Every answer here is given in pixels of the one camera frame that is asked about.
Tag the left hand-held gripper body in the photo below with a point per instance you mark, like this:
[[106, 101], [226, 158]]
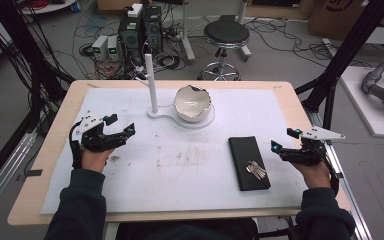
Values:
[[95, 138]]

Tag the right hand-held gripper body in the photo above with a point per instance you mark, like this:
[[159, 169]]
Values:
[[308, 151]]

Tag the person's left hand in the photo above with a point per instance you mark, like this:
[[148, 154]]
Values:
[[95, 160]]

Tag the person's right hand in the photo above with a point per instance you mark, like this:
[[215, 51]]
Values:
[[315, 176]]

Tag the silver bunch of keys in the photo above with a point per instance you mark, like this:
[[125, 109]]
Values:
[[256, 170]]

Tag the black wallet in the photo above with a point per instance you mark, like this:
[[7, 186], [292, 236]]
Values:
[[243, 150]]

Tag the light wooden table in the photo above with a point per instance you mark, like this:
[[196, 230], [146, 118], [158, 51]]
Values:
[[46, 156]]

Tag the white table mat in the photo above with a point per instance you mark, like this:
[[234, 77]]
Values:
[[180, 173]]

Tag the white eggshell-shaped bowl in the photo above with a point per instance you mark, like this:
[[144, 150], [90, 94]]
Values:
[[191, 105]]

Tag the white floor platform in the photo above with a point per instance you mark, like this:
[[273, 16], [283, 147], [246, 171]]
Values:
[[363, 110]]

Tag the grey power supply unit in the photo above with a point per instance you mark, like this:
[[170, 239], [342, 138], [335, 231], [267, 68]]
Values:
[[113, 48], [100, 48]]

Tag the black tape strip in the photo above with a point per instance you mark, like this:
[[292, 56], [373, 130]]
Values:
[[33, 173]]

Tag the black computer tower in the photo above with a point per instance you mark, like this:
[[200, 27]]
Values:
[[130, 38], [152, 28]]

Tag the white desk leg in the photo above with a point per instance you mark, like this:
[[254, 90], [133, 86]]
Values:
[[244, 40], [186, 36]]

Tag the white box on tower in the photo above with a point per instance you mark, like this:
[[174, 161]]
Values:
[[135, 10]]

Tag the person's dark lap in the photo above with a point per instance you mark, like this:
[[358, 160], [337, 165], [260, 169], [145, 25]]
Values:
[[186, 230]]

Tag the black round stool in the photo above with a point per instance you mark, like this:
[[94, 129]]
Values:
[[226, 33]]

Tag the cardboard box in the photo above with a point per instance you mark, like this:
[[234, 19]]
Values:
[[343, 16]]

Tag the white stand with post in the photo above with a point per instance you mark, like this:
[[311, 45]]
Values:
[[152, 83]]

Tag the aluminium rail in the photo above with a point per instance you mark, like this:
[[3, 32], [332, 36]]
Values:
[[346, 190], [3, 176]]

